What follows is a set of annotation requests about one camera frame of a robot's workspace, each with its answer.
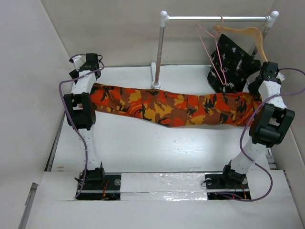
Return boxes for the orange camouflage trousers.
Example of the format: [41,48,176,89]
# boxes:
[91,83,262,127]

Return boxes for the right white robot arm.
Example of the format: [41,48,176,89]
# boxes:
[220,62,295,188]

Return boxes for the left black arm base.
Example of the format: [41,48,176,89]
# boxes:
[76,174,122,201]

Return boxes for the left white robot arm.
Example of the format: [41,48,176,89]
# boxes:
[60,53,106,191]

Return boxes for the wooden clothes hanger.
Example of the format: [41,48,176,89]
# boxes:
[213,25,268,62]

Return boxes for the black white patterned garment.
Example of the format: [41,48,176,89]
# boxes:
[207,34,262,93]

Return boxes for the white metal clothes rack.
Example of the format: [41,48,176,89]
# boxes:
[151,10,281,90]

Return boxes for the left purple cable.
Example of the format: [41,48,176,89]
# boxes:
[58,54,105,198]

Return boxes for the purple cable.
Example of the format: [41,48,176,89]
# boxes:
[58,54,105,198]
[220,68,305,202]

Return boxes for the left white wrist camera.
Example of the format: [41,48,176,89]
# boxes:
[69,54,86,71]

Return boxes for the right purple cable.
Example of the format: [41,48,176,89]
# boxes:
[220,68,305,202]

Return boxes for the pink wire hanger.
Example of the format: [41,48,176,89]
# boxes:
[195,15,227,86]

